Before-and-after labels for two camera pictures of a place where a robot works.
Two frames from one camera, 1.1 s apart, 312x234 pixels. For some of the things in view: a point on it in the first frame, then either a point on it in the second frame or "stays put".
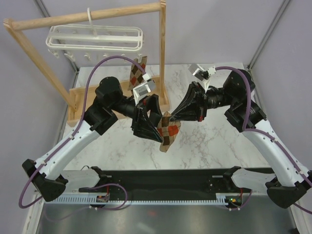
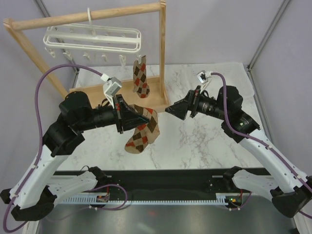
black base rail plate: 171,185 stays put
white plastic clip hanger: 90,40 stays put
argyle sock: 168,129 -> 144,134
